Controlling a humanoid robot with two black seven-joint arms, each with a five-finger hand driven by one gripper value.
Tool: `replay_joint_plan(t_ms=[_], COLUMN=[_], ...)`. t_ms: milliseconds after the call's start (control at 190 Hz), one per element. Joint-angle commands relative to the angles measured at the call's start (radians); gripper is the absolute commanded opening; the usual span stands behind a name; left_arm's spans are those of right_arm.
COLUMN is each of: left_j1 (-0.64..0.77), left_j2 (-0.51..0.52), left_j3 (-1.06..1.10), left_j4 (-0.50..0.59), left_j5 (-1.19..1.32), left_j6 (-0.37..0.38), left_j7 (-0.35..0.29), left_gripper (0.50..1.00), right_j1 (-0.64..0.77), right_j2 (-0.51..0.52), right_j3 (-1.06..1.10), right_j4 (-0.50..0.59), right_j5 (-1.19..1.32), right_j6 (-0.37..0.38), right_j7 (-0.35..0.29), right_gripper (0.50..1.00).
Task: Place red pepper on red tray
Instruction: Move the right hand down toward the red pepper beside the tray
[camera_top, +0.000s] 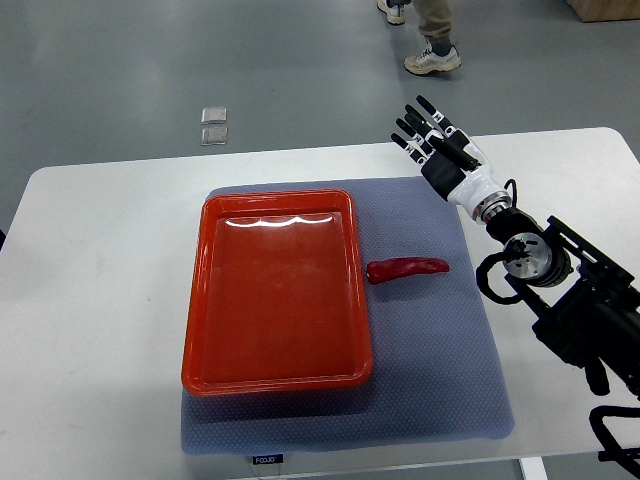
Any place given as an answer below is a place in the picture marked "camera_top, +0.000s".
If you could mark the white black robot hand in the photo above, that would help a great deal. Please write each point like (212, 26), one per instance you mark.
(455, 167)

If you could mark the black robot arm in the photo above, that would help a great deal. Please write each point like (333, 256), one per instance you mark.
(586, 306)

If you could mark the red pepper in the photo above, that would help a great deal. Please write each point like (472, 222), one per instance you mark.
(378, 272)

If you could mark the red plastic tray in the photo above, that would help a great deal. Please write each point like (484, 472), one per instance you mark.
(277, 300)

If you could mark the white sneaker near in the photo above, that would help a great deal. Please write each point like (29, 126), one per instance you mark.
(433, 61)

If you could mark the white sneaker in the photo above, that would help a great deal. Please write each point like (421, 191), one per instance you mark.
(433, 61)
(393, 11)

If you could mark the beige trouser leg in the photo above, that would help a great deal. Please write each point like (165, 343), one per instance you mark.
(435, 19)

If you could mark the white sneaker far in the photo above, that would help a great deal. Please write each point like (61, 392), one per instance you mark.
(393, 11)

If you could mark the cardboard box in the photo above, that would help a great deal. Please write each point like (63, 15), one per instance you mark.
(605, 10)

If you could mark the upper metal floor plate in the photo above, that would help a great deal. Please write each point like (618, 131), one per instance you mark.
(213, 115)

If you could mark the blue-grey table mat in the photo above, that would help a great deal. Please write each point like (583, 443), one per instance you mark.
(436, 372)

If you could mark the white table leg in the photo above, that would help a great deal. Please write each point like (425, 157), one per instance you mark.
(532, 468)

